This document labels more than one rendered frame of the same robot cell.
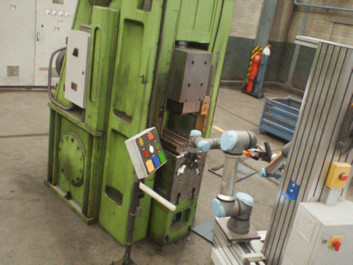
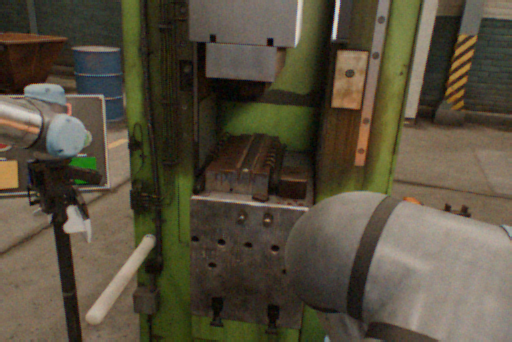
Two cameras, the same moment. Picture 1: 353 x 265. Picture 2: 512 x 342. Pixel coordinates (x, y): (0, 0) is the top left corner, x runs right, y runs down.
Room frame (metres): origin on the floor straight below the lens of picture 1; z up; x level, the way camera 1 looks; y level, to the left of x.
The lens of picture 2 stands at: (2.27, -1.10, 1.46)
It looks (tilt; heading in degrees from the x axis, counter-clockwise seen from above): 21 degrees down; 53
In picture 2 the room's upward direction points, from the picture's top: 3 degrees clockwise
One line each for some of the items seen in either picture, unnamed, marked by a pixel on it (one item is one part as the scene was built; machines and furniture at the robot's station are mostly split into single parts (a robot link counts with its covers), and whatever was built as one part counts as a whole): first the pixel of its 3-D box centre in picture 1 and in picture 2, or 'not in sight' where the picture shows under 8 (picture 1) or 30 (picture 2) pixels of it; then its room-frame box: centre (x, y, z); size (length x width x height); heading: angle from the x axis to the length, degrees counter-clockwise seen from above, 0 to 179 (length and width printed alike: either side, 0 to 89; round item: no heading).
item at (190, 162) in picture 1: (191, 159); (53, 182); (2.44, -0.14, 1.07); 0.09 x 0.08 x 0.12; 20
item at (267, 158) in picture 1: (266, 155); not in sight; (2.90, -0.77, 1.02); 0.12 x 0.08 x 0.09; 50
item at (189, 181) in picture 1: (168, 163); (258, 225); (3.15, 0.03, 0.69); 0.56 x 0.38 x 0.45; 46
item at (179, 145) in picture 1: (168, 138); (246, 159); (3.11, 0.06, 0.96); 0.42 x 0.20 x 0.09; 46
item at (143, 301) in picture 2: (135, 211); (147, 299); (2.78, 0.24, 0.36); 0.09 x 0.07 x 0.12; 136
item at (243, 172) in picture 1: (232, 171); not in sight; (3.22, -0.58, 0.70); 0.40 x 0.30 x 0.02; 141
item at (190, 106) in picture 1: (174, 100); (251, 55); (3.11, 0.06, 1.32); 0.42 x 0.20 x 0.10; 46
